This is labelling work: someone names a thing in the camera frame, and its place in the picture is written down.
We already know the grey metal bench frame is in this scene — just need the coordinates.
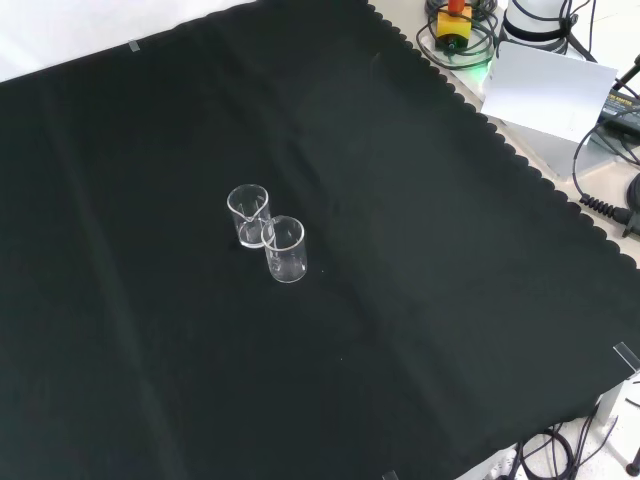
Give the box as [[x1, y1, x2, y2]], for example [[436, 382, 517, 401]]
[[595, 368, 640, 469]]

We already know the black bench cloth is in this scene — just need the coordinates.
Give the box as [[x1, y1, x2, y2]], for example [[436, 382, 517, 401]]
[[0, 0, 640, 480]]

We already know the yellow stop button box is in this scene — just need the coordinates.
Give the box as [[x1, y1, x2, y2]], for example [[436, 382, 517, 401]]
[[435, 0, 474, 53]]

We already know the black floor cable bundle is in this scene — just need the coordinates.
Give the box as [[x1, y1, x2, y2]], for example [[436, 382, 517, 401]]
[[509, 407, 609, 480]]

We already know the pale board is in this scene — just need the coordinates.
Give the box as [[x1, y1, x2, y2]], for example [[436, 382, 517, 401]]
[[482, 40, 620, 144]]

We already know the grey metal base plate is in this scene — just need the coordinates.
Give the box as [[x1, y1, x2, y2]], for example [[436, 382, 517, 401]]
[[487, 113, 626, 182]]

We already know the black power adapter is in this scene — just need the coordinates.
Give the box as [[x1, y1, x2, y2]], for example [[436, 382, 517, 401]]
[[598, 88, 640, 133]]

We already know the black cable with ribbed sleeve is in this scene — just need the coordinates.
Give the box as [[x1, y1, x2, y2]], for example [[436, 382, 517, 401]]
[[571, 107, 640, 237]]

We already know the clear glass beaker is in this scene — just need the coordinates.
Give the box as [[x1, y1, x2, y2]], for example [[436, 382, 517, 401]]
[[260, 215, 308, 285], [225, 183, 271, 250]]

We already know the black tripod leg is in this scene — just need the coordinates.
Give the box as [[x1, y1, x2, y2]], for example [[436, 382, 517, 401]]
[[611, 49, 640, 92]]

